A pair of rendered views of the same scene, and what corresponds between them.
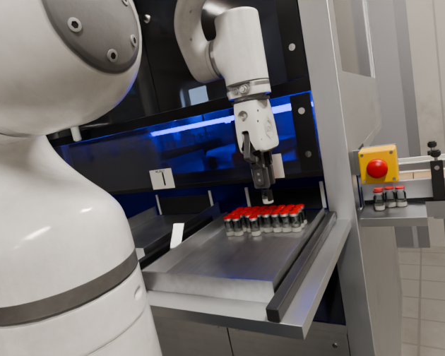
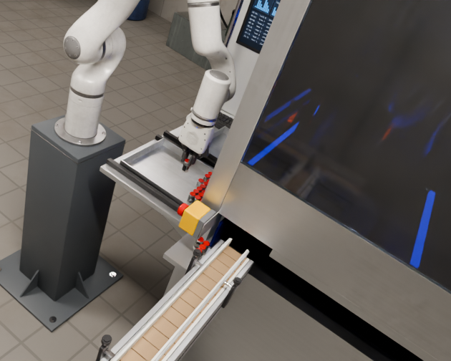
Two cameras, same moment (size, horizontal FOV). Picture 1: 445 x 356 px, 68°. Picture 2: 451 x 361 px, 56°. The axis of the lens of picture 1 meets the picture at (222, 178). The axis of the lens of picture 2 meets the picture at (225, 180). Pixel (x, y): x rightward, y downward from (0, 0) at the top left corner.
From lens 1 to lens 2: 1.55 m
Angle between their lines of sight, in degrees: 73
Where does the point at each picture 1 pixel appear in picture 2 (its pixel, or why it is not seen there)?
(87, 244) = (74, 82)
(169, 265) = (177, 152)
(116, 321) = (72, 98)
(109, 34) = (69, 51)
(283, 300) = (112, 162)
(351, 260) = not seen: hidden behind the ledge
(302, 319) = (104, 168)
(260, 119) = (187, 128)
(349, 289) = not seen: hidden behind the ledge
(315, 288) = (121, 179)
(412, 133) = not seen: outside the picture
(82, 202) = (79, 76)
